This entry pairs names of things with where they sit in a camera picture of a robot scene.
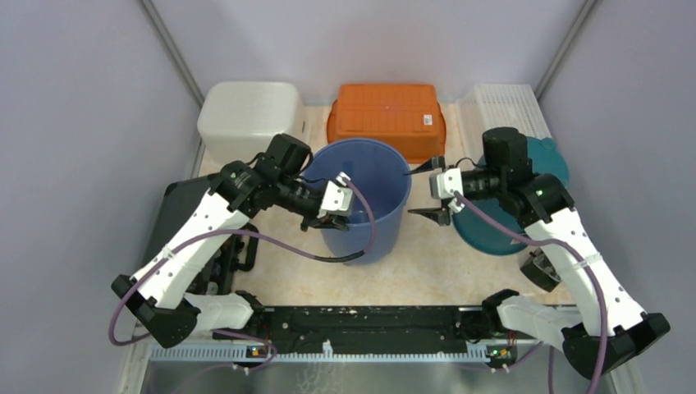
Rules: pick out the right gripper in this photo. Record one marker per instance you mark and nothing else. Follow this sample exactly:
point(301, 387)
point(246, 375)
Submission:
point(441, 216)

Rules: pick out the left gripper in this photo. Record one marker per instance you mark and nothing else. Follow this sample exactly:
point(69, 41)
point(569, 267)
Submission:
point(331, 222)

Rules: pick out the blue bucket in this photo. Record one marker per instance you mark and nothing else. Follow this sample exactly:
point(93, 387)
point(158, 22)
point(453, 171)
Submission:
point(380, 173)

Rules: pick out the orange plastic tub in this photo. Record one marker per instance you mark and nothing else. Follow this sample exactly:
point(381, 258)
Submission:
point(408, 117)

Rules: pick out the white perforated basket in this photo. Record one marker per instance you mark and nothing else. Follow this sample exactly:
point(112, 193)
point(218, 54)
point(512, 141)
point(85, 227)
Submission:
point(487, 106)

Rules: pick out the translucent white plastic tub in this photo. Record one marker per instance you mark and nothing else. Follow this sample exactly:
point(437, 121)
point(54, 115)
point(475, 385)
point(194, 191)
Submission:
point(239, 118)

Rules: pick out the teal bucket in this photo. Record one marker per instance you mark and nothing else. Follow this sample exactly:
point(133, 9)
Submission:
point(474, 231)

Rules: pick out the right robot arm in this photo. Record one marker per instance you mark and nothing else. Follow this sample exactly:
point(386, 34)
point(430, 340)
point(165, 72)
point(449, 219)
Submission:
point(609, 327)

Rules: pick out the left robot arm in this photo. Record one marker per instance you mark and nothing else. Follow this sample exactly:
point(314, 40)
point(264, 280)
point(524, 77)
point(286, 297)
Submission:
point(158, 294)

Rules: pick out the black case on left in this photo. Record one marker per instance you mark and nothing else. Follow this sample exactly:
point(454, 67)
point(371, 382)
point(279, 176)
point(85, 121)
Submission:
point(237, 254)

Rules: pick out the small black clear box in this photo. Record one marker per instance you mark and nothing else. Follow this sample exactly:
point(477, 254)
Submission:
point(539, 270)

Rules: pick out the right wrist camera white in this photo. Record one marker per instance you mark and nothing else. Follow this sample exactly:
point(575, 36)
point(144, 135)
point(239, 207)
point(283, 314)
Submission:
point(444, 186)

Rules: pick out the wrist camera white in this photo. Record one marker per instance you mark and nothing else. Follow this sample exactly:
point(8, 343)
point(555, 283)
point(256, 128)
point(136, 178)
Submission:
point(444, 186)
point(337, 197)

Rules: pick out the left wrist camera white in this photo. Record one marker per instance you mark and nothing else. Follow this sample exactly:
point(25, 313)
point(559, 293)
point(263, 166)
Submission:
point(337, 197)

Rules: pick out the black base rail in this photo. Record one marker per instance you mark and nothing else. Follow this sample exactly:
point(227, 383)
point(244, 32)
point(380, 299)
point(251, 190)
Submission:
point(375, 330)

